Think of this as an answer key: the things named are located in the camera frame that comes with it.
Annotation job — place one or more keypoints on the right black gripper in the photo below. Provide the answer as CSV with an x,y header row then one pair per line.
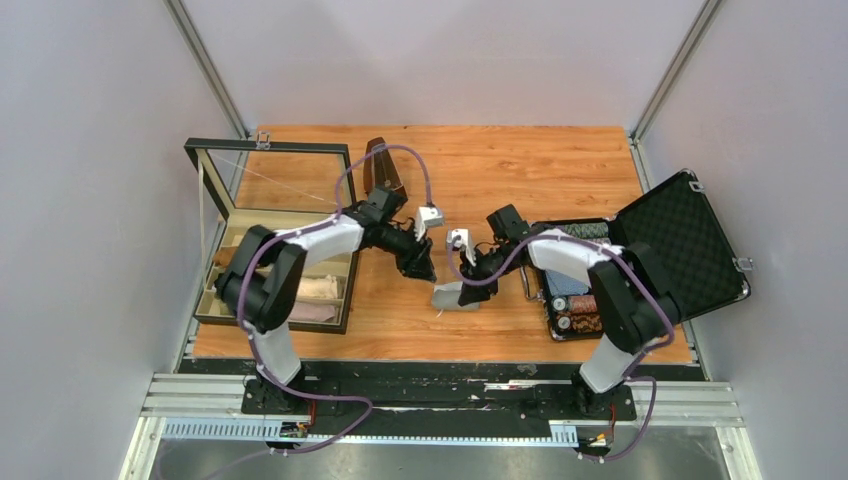
x,y
474,293

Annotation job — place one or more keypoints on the black poker chip case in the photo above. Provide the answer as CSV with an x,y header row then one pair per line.
x,y
676,226

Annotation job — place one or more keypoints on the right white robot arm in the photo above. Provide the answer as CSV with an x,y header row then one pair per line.
x,y
634,298

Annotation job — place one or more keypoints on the black glass-lid organizer box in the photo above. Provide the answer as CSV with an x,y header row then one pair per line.
x,y
303,163

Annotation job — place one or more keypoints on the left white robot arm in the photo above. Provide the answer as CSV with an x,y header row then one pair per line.
x,y
261,281

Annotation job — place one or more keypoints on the brown rolled cloth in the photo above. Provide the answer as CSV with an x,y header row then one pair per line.
x,y
223,256

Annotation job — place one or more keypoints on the blue playing card deck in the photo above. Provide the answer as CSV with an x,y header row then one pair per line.
x,y
564,285

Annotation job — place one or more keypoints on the grey underwear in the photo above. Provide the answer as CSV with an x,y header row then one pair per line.
x,y
445,297

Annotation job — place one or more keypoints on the brown wooden metronome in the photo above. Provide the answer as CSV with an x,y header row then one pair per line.
x,y
380,170

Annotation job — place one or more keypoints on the white slotted cable duct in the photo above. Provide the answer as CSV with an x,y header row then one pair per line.
x,y
279,431

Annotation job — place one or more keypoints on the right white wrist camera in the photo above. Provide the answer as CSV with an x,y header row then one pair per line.
x,y
460,240

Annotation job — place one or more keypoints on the beige rolled cloth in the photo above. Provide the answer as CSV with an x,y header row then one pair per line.
x,y
321,288

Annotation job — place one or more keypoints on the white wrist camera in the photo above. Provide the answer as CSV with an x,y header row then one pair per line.
x,y
427,217
460,240

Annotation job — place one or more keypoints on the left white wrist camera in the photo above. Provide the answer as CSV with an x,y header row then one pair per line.
x,y
427,217

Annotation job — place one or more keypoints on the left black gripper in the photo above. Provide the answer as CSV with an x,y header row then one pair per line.
x,y
417,263

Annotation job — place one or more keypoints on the pink rolled cloth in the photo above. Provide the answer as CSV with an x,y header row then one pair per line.
x,y
313,313

